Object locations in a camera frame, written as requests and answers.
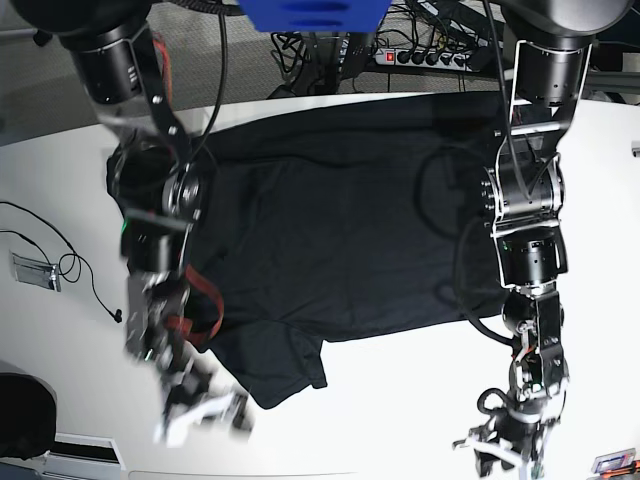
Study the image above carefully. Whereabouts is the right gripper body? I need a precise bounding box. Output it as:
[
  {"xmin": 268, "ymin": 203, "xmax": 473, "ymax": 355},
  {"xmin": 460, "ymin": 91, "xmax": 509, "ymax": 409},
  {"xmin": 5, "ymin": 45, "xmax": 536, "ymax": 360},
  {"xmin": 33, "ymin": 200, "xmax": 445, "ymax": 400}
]
[{"xmin": 154, "ymin": 354, "xmax": 214, "ymax": 415}]

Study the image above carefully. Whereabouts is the blue plastic bin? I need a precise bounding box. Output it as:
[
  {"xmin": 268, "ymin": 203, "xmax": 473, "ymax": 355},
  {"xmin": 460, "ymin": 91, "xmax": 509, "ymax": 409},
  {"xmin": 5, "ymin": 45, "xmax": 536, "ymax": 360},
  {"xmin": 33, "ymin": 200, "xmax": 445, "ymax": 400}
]
[{"xmin": 238, "ymin": 0, "xmax": 391, "ymax": 33}]

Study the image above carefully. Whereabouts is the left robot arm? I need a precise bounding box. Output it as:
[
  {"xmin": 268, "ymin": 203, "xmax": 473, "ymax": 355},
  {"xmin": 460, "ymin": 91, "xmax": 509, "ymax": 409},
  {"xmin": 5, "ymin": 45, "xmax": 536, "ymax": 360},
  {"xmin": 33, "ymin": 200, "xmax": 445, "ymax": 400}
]
[{"xmin": 234, "ymin": 1, "xmax": 631, "ymax": 479}]

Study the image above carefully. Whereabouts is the black earphone cable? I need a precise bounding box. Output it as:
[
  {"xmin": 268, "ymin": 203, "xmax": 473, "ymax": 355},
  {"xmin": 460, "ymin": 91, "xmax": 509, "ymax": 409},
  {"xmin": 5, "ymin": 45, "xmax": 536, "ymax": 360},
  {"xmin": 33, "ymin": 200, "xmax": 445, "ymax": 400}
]
[{"xmin": 0, "ymin": 199, "xmax": 124, "ymax": 325}]

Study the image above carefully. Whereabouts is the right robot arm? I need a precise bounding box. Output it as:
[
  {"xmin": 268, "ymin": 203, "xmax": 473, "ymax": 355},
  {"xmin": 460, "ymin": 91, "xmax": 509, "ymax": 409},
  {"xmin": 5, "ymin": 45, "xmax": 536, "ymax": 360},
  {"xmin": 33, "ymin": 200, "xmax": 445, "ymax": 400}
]
[{"xmin": 13, "ymin": 1, "xmax": 253, "ymax": 447}]

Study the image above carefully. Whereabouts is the silver table socket plate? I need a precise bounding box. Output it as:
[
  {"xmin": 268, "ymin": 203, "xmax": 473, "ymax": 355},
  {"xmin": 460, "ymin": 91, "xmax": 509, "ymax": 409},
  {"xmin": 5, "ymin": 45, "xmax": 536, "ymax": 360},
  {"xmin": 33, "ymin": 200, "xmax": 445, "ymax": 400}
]
[{"xmin": 11, "ymin": 252, "xmax": 61, "ymax": 292}]

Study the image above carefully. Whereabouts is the white power strip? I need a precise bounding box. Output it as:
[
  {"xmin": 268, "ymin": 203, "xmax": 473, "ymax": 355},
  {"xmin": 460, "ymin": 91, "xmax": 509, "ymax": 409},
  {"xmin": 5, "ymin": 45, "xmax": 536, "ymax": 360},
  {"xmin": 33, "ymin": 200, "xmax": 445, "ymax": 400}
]
[{"xmin": 374, "ymin": 48, "xmax": 471, "ymax": 73}]

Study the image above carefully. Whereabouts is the small box with tools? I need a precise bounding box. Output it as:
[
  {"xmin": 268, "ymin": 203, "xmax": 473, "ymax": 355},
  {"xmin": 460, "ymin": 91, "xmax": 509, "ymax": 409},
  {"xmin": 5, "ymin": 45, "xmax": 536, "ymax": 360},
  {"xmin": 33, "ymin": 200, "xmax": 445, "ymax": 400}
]
[{"xmin": 591, "ymin": 448, "xmax": 639, "ymax": 477}]

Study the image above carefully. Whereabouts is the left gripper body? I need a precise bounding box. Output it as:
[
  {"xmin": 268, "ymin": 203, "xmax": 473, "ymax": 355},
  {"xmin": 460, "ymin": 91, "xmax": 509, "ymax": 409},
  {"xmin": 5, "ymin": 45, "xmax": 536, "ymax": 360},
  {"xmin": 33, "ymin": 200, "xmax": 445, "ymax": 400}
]
[{"xmin": 477, "ymin": 387, "xmax": 565, "ymax": 465}]

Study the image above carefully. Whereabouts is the black T-shirt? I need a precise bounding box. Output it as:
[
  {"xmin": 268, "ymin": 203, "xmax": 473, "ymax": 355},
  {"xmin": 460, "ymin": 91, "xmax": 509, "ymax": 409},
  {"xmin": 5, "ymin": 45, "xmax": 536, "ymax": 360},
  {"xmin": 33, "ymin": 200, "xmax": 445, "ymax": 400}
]
[{"xmin": 186, "ymin": 92, "xmax": 506, "ymax": 410}]

